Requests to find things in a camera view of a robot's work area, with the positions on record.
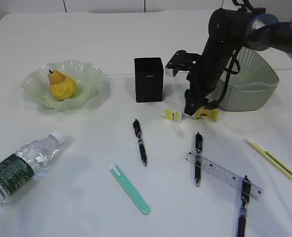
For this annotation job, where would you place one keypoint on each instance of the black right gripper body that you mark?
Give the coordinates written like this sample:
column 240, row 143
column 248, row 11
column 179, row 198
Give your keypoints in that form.
column 198, row 91

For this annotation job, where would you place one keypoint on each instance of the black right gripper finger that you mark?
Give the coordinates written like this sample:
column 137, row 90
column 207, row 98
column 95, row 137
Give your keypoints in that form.
column 192, row 104

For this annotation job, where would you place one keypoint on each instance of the yellow white waste paper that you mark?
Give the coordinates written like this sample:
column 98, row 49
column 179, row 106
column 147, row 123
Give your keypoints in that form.
column 177, row 116

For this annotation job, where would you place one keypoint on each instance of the yellow pear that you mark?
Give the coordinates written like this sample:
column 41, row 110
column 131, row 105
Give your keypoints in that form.
column 62, row 86

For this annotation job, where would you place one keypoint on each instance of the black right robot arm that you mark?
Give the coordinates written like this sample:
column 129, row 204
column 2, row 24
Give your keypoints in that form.
column 229, row 31

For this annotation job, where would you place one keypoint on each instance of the black pen under ruler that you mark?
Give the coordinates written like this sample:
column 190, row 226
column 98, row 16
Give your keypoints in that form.
column 198, row 149

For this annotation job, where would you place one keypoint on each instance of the green plastic woven basket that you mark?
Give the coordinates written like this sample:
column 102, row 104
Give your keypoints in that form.
column 253, row 86

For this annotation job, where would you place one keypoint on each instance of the black square pen holder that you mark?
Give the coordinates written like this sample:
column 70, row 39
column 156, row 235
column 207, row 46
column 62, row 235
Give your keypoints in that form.
column 148, row 79

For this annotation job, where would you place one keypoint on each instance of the black pen near holder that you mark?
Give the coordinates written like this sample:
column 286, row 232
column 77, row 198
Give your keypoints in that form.
column 138, row 134

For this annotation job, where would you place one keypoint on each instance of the black pen over ruler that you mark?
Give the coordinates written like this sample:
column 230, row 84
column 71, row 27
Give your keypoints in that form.
column 245, row 197

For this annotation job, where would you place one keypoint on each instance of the yellow utility knife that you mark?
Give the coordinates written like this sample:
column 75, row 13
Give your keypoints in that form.
column 271, row 158

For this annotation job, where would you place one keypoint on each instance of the clear plastic ruler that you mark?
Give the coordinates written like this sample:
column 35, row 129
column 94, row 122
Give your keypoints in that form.
column 240, row 183

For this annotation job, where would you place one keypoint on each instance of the teal utility knife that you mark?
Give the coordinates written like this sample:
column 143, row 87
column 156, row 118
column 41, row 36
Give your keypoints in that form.
column 129, row 189

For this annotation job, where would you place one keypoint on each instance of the green glass wavy plate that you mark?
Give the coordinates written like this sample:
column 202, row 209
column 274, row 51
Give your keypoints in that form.
column 87, row 78

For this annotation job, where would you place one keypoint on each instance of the clear plastic water bottle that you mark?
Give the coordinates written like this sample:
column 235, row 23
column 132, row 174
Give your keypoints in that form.
column 22, row 165

